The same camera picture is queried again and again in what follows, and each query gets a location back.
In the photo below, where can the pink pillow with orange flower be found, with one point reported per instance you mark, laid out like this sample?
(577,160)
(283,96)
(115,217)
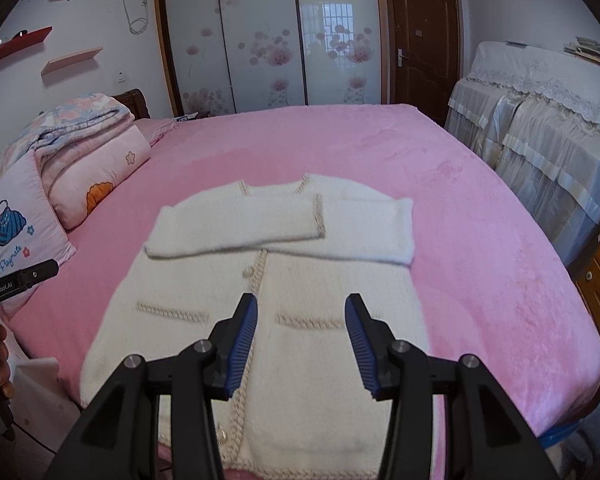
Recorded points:
(83,185)

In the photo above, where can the pink wall shelf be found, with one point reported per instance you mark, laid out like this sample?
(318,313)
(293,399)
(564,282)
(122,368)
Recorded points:
(69,60)

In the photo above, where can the white lace covered furniture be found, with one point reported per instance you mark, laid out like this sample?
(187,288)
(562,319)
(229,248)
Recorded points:
(533,116)

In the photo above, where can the stack of books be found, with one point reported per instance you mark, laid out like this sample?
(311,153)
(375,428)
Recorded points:
(585,48)

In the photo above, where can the red wall shelf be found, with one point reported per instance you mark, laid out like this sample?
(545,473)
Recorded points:
(24,42)

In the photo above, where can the dark wooden headboard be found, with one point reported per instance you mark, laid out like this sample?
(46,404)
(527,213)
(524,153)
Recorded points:
(135,101)

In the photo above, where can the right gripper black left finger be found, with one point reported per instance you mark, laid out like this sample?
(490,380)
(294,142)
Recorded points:
(231,345)

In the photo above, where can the pink plush bed blanket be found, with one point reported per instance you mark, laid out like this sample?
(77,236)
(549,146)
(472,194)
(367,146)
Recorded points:
(489,279)

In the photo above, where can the folded floral quilt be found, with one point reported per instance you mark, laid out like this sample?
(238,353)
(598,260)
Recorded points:
(62,135)

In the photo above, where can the floral glass sliding wardrobe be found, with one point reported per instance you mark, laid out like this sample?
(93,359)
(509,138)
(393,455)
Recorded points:
(226,57)

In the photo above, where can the person's left hand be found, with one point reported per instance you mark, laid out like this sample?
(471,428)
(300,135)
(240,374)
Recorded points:
(5,383)

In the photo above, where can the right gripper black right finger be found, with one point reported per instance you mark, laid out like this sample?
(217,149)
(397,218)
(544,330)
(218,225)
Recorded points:
(371,340)

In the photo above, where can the white fluffy knit cardigan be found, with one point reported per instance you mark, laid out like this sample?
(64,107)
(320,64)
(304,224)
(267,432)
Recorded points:
(300,248)

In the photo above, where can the brown wooden door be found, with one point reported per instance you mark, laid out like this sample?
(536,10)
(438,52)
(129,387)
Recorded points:
(424,38)

